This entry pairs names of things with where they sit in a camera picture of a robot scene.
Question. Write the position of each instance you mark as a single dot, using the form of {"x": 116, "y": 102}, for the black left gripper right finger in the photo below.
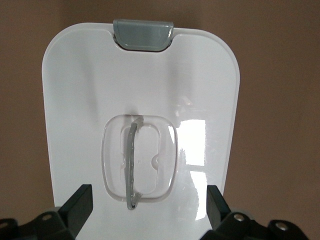
{"x": 230, "y": 225}

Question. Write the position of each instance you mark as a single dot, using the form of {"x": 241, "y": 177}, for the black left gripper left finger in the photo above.
{"x": 62, "y": 220}

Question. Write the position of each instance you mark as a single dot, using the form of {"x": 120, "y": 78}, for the white box lid grey clips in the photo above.
{"x": 100, "y": 87}

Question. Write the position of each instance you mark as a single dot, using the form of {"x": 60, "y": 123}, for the brown table mat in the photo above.
{"x": 20, "y": 100}

